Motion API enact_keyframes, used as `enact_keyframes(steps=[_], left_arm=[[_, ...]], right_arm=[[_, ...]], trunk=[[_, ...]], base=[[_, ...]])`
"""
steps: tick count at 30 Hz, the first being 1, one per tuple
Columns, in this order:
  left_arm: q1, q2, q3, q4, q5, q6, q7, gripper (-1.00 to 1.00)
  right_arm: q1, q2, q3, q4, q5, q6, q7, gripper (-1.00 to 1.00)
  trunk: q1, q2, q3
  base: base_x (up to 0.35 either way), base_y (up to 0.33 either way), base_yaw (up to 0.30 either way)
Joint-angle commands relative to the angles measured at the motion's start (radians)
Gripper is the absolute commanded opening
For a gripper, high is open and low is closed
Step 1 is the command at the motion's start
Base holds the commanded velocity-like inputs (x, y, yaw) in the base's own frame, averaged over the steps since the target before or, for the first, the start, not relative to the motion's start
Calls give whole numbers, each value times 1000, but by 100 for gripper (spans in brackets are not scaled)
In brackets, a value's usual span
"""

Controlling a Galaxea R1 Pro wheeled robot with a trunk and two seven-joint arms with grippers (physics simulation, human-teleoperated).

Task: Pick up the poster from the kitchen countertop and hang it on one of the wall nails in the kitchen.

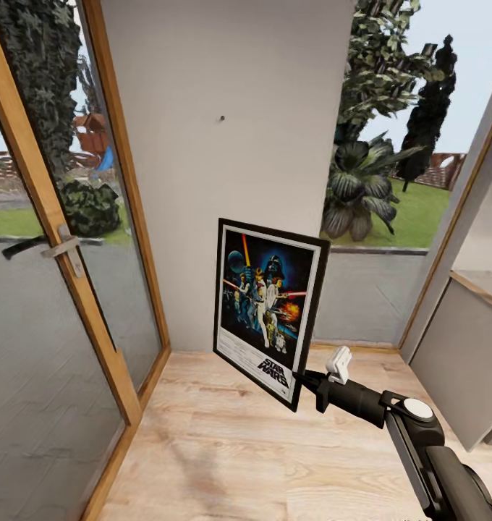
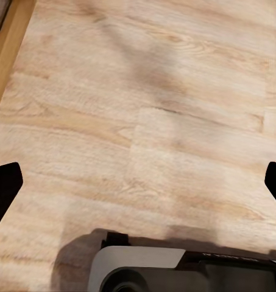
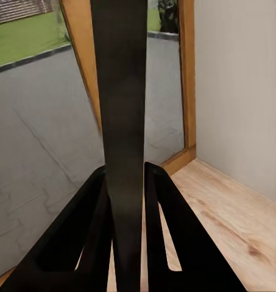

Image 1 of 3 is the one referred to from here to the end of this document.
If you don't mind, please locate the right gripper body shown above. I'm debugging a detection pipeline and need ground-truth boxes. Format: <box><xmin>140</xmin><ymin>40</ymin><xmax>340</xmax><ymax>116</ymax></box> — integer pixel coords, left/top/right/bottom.
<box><xmin>315</xmin><ymin>372</ymin><xmax>367</xmax><ymax>417</ymax></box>

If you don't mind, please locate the poster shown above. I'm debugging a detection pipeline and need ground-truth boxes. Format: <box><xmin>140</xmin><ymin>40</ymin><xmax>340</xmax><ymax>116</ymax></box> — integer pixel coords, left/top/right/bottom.
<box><xmin>212</xmin><ymin>218</ymin><xmax>331</xmax><ymax>413</ymax></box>

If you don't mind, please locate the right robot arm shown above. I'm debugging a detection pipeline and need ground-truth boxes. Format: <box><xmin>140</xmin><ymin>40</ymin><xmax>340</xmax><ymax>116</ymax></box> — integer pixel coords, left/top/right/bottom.
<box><xmin>292</xmin><ymin>346</ymin><xmax>492</xmax><ymax>521</ymax></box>

